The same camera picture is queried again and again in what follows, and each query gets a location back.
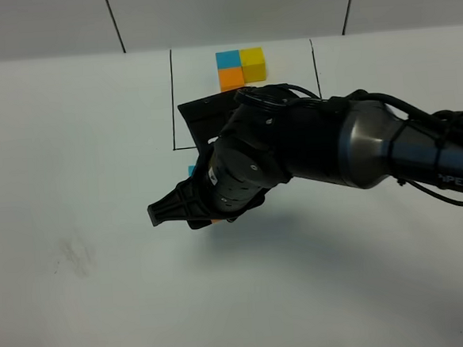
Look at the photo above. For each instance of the template blue cube block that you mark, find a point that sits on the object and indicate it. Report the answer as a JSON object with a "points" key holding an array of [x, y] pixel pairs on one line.
{"points": [[228, 60]]}

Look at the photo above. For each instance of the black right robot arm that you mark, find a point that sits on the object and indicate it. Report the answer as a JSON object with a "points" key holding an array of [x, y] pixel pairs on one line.
{"points": [[358, 140]]}

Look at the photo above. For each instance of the template orange cube block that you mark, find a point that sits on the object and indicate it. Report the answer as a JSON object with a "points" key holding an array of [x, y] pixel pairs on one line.
{"points": [[231, 78]]}

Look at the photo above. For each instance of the template yellow cube block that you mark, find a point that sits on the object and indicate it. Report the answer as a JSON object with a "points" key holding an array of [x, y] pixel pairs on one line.
{"points": [[253, 64]]}

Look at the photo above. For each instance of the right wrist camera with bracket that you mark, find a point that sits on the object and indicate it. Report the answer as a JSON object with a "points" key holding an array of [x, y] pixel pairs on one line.
{"points": [[225, 114]]}

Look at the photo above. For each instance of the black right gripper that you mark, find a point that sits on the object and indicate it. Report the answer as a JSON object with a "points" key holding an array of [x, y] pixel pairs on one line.
{"points": [[241, 169]]}

